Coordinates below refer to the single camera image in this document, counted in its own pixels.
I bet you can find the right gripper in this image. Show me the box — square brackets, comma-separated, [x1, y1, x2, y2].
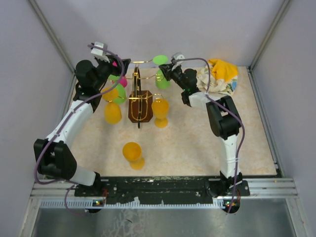
[159, 64, 187, 91]

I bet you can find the yellow patterned cloth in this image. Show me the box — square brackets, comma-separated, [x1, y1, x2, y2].
[197, 59, 238, 96]

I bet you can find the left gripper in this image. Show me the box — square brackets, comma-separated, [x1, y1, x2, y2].
[92, 54, 130, 90]

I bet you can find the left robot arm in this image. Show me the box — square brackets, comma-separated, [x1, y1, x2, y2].
[34, 56, 131, 196]

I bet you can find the orange wine glass front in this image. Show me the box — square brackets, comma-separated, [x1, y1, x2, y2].
[122, 142, 145, 170]

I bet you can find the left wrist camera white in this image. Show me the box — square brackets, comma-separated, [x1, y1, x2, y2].
[90, 41, 109, 61]

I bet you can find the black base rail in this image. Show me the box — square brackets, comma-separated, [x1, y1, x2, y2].
[74, 176, 250, 213]

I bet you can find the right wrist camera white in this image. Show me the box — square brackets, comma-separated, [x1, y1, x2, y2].
[171, 52, 185, 67]

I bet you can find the pink wine glass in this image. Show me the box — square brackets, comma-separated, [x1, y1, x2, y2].
[113, 62, 127, 88]

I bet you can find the orange wine glass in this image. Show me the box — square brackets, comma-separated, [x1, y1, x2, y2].
[152, 98, 169, 128]
[102, 88, 122, 124]
[122, 142, 145, 170]

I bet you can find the green wine glass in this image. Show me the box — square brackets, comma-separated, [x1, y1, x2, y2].
[109, 75, 126, 105]
[153, 55, 170, 89]

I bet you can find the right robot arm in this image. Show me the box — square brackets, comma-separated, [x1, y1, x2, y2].
[159, 64, 242, 197]

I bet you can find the green wine glass front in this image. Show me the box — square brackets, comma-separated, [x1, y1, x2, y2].
[153, 55, 170, 89]

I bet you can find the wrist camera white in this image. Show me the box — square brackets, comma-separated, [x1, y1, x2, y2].
[171, 52, 185, 67]
[90, 41, 109, 61]

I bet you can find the gold wine glass rack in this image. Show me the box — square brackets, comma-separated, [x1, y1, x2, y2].
[126, 59, 164, 129]

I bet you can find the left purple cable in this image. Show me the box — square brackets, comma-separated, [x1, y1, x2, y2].
[34, 43, 125, 217]

